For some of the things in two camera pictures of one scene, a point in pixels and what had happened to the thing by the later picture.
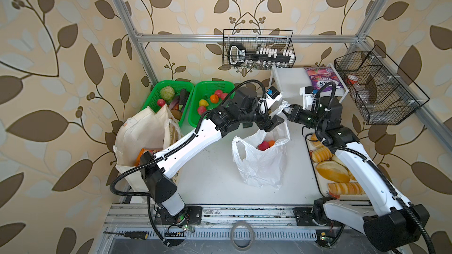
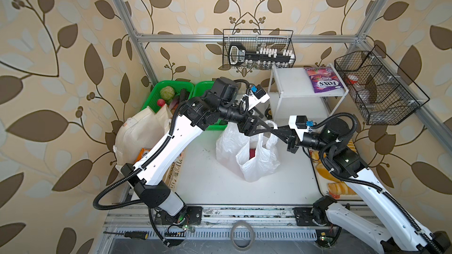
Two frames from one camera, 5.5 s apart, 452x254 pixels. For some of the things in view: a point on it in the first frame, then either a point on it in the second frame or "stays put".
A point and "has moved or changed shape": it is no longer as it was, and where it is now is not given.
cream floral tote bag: (149, 130) stays put
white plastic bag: (262, 157) has moved or changed shape
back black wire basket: (258, 49) stays put
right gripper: (294, 113) → (290, 137)
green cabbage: (167, 92) stays put
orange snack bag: (142, 151) stays put
